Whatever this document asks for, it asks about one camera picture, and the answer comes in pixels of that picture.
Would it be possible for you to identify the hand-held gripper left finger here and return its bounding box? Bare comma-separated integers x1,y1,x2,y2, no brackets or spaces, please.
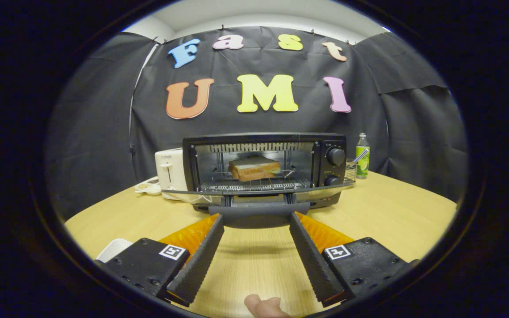
103,214,225,307

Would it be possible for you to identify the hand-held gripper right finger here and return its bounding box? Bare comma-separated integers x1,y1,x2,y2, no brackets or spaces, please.
289,212,418,307

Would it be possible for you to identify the black toaster oven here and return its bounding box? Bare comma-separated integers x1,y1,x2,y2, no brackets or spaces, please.
162,132,356,229

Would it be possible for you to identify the toasted sandwich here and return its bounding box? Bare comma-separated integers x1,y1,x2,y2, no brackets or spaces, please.
228,155,281,182

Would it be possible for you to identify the white toaster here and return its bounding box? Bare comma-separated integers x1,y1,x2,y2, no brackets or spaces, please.
155,148,189,201

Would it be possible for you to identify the white rectangular plate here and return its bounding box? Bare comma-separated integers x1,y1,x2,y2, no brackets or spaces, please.
96,238,133,263

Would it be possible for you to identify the green label drink bottle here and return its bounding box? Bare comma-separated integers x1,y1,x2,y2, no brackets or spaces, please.
355,132,371,179

